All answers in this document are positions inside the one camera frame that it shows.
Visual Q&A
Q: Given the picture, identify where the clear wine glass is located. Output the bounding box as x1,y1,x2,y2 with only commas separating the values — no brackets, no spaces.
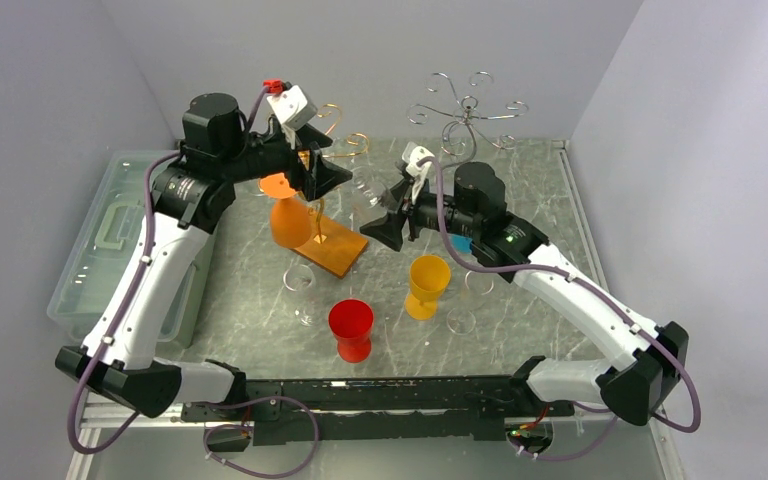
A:
446,271,495,335
349,166,395,214
282,264,319,327

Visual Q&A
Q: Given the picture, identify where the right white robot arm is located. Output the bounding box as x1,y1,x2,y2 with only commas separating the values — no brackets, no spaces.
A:
360,157,701,433

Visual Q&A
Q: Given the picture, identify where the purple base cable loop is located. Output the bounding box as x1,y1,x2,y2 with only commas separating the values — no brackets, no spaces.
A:
202,393,322,478

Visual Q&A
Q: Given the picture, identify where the red plastic wine glass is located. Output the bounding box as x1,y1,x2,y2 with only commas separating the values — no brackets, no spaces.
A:
328,298,375,363

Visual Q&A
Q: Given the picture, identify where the orange plastic wine glass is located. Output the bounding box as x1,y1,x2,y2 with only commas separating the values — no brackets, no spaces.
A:
258,173,312,249

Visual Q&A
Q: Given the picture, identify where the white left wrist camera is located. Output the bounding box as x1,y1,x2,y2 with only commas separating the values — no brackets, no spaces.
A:
263,78,318,150

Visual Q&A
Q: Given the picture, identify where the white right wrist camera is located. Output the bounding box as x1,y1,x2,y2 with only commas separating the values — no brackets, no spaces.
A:
401,142,434,203

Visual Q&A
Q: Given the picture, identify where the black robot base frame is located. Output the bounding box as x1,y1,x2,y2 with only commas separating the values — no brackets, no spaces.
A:
181,373,574,446

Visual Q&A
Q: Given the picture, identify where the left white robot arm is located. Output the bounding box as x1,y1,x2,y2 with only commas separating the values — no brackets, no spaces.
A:
55,84,351,420

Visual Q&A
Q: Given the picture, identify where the clear plastic storage bin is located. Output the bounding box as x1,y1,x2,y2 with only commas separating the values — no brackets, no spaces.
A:
47,150,215,349

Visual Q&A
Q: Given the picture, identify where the yellow plastic wine glass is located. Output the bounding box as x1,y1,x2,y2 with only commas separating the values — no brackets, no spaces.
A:
404,255,451,321

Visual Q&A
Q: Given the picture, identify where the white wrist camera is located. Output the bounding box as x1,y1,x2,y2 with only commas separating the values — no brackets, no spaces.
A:
401,142,434,203
263,78,318,150

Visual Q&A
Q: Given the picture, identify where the chrome wire glass rack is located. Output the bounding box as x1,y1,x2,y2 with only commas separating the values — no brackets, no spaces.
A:
406,72,530,168

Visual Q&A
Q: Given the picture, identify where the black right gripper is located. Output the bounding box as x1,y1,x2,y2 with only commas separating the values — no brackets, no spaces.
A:
361,175,481,250

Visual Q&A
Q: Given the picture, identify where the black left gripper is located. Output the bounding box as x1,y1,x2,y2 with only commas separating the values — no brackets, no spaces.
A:
221,122,353,201

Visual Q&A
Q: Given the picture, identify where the gold wire rack wooden base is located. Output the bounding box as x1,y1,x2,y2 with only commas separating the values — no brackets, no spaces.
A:
293,103,370,279

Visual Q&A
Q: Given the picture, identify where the blue plastic wine glass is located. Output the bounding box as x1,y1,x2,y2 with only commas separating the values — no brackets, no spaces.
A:
450,235,472,254

